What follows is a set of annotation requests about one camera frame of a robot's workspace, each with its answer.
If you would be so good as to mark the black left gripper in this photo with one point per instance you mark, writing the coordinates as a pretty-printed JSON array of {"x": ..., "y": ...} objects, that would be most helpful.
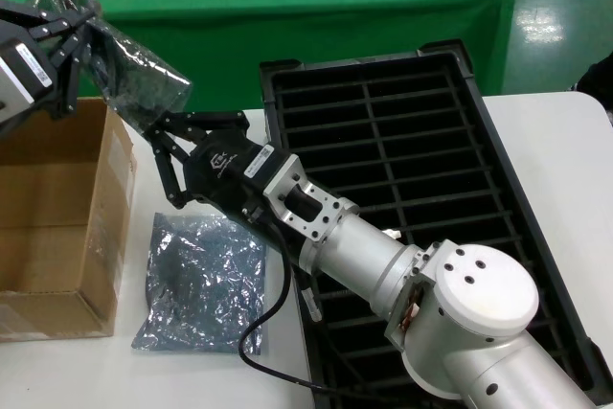
[{"x": 29, "y": 54}]

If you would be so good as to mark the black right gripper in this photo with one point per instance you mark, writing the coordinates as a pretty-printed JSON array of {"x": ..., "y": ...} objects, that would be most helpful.
[{"x": 225, "y": 174}]

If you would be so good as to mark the silver antistatic bag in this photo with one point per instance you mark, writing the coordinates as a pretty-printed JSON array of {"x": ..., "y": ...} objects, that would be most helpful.
[{"x": 134, "y": 83}]

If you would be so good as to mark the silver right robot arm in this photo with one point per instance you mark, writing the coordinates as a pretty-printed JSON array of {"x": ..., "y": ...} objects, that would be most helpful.
[{"x": 373, "y": 256}]

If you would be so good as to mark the open brown cardboard box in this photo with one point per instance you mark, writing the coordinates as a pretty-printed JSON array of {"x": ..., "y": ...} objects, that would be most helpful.
[{"x": 52, "y": 217}]

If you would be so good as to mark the black slotted plastic container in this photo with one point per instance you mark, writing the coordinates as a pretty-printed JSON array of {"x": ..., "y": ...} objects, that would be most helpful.
[{"x": 431, "y": 131}]

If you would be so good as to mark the flat empty antistatic bag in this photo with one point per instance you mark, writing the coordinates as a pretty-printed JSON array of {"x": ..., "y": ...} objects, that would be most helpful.
[{"x": 201, "y": 294}]

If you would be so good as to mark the green cloth covered table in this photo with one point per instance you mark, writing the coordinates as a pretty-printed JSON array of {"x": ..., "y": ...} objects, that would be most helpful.
[{"x": 311, "y": 11}]

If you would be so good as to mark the person in dark clothing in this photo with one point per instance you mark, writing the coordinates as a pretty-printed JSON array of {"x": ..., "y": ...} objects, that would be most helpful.
[{"x": 596, "y": 74}]

